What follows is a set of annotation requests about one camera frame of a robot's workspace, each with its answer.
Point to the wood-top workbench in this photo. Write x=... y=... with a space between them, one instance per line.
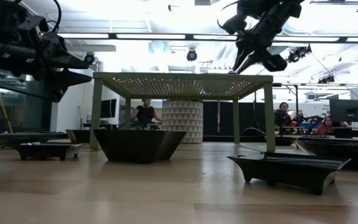
x=294 y=128

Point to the black footed mini plate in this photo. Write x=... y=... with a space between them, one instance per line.
x=48 y=151
x=284 y=174

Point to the green perforated mini table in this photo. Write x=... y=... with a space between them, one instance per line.
x=182 y=76

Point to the black ceiling spotlight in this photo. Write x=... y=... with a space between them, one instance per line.
x=191 y=55
x=326 y=80
x=297 y=54
x=89 y=58

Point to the ceiling light fixture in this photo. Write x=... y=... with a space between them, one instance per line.
x=337 y=2

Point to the black square bowl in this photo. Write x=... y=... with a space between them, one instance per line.
x=138 y=146
x=78 y=136

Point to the black shallow mini plate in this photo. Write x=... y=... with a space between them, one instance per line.
x=337 y=154

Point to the person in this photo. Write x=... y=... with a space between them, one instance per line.
x=326 y=127
x=282 y=116
x=145 y=115

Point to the black background robot arm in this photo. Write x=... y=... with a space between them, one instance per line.
x=309 y=119

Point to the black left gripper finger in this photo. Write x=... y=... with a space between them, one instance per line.
x=64 y=60
x=64 y=79

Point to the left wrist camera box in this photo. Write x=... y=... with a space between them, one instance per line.
x=33 y=26

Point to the black monitor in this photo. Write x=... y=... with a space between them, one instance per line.
x=348 y=110
x=108 y=109

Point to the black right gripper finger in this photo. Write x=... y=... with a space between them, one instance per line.
x=241 y=54
x=251 y=59

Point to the black desk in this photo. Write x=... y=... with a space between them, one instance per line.
x=343 y=132

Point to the overhead light bar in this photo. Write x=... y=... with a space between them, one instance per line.
x=151 y=36

